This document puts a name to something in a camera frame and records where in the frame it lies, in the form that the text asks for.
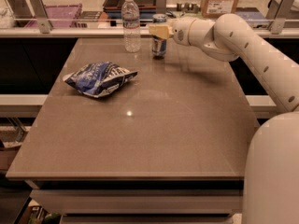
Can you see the middle metal rail bracket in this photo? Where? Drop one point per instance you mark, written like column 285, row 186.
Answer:
column 161, row 6

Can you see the dark stacked trays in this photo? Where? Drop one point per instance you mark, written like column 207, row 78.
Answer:
column 132, row 0

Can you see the metal rail bracket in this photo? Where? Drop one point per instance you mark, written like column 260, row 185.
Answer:
column 161, row 6
column 278, row 22
column 43, row 22

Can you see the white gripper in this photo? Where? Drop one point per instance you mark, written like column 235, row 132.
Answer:
column 179, row 30

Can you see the red bull can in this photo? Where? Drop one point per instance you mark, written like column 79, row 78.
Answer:
column 158, row 44

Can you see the right metal rail bracket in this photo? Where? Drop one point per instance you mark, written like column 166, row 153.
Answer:
column 278, row 22

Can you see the clear plastic water bottle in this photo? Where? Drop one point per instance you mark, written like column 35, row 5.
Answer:
column 131, row 26

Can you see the cardboard box with label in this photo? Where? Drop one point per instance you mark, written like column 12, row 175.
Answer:
column 220, row 0

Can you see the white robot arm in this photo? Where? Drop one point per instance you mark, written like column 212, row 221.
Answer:
column 271, row 182

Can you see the blue chip bag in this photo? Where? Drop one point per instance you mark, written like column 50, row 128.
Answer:
column 99, row 79

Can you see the left metal rail bracket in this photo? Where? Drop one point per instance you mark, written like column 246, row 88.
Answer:
column 43, row 22

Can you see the purple plastic tray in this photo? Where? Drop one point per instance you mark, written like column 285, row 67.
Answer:
column 64, row 16

